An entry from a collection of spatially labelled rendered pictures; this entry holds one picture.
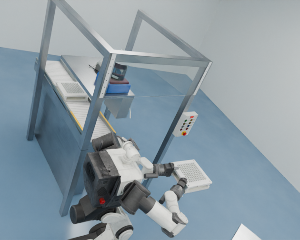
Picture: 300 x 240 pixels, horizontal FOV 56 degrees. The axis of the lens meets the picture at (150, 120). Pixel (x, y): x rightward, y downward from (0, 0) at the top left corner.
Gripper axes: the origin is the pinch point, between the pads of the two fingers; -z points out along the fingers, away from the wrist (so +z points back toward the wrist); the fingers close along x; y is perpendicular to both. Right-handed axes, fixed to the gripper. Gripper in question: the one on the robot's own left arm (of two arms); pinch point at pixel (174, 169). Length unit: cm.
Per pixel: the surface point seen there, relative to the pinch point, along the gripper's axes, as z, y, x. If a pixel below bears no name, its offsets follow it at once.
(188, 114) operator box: -42, -63, -7
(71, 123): 60, -76, 22
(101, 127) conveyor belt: 36, -68, 18
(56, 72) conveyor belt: 66, -158, 18
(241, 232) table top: -44, 46, 19
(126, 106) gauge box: 26, -56, -15
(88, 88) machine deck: 59, -58, -26
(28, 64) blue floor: 80, -340, 107
